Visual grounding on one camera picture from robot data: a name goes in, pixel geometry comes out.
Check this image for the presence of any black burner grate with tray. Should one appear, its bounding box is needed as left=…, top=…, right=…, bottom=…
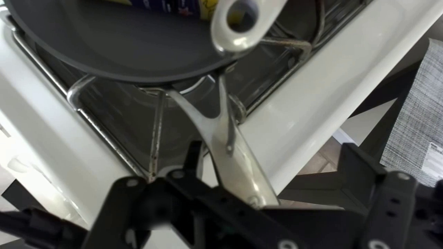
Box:
left=8, top=0, right=372, bottom=183

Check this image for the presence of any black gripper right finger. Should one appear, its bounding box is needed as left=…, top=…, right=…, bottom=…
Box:
left=275, top=142, right=443, bottom=249

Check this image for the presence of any yellow and blue can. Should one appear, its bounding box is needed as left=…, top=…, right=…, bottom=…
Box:
left=105, top=0, right=260, bottom=24

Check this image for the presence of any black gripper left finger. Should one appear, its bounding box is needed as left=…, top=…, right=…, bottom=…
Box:
left=81, top=139, right=306, bottom=249

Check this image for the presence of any grey checked fabric bin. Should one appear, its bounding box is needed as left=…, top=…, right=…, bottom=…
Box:
left=378, top=37, right=443, bottom=188

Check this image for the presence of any white gas stove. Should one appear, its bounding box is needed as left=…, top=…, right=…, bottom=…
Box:
left=0, top=0, right=443, bottom=249

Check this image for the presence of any black frying pan steel handle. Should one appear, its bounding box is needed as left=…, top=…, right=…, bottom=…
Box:
left=2, top=0, right=281, bottom=208

